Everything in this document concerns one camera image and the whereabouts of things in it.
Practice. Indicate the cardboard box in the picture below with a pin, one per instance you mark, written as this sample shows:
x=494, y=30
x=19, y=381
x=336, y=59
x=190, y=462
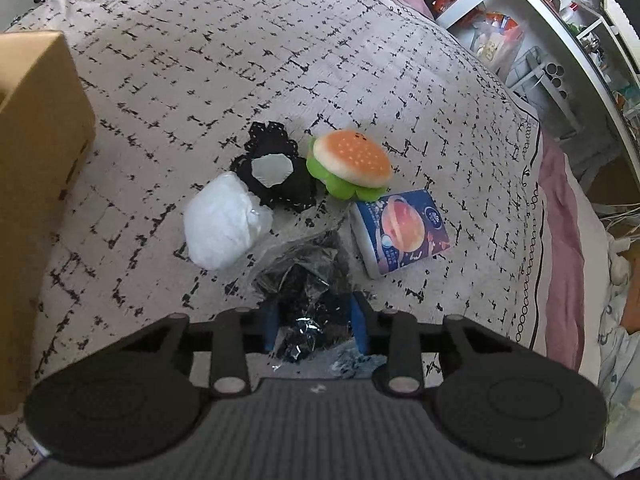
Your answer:
x=35, y=200

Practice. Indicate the plush hamburger toy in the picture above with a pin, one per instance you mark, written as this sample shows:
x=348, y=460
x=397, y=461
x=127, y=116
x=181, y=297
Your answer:
x=350, y=161

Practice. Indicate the grey plastic crate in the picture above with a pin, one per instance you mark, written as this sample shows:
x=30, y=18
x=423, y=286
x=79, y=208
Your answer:
x=525, y=70

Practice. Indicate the clear plastic bag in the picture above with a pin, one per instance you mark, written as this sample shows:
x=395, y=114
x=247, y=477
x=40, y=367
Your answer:
x=497, y=35

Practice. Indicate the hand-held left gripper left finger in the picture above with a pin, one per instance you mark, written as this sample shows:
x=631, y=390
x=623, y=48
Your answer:
x=270, y=321

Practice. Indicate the light patterned cloth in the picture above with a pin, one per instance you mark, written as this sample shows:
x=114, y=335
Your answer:
x=617, y=360

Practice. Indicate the patterned bed cover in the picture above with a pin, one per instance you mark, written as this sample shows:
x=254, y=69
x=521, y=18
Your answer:
x=280, y=85

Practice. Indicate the white cloth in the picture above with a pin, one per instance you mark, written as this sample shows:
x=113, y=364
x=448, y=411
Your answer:
x=225, y=222

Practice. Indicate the pink bed sheet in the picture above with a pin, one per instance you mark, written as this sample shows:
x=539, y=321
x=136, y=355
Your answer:
x=562, y=240

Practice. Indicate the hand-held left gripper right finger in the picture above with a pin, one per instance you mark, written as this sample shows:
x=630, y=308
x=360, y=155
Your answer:
x=359, y=321

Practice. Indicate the black lace cloth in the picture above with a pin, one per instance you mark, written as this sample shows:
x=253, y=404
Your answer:
x=278, y=167

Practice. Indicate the blue tissue pack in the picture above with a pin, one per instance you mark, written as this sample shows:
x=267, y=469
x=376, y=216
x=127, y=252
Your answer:
x=400, y=232

